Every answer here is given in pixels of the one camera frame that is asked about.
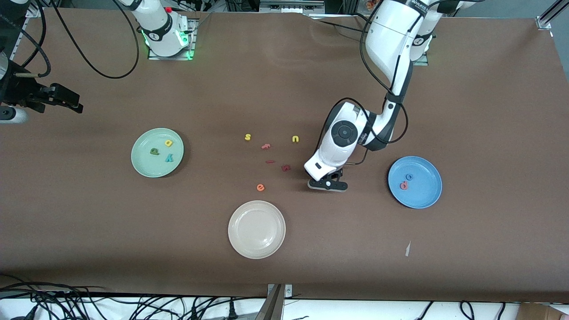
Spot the green plate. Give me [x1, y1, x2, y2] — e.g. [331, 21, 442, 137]
[131, 128, 184, 178]

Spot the beige plate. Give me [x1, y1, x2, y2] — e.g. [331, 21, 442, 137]
[228, 200, 286, 260]

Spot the cardboard box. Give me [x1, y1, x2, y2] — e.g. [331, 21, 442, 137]
[516, 302, 569, 320]

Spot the blue plate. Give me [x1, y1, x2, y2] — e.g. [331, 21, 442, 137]
[388, 156, 443, 209]

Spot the grey background device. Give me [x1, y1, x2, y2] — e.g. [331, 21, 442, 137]
[259, 0, 326, 14]

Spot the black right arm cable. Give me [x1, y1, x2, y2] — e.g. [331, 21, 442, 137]
[13, 0, 140, 80]

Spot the black cable tangle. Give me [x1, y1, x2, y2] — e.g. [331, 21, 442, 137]
[0, 276, 267, 320]

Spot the black table cable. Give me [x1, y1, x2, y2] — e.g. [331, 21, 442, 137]
[307, 12, 372, 36]

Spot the brown table cover mat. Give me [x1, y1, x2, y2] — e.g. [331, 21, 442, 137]
[0, 8, 569, 304]

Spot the small metal bracket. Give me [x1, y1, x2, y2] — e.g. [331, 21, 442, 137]
[267, 284, 293, 299]

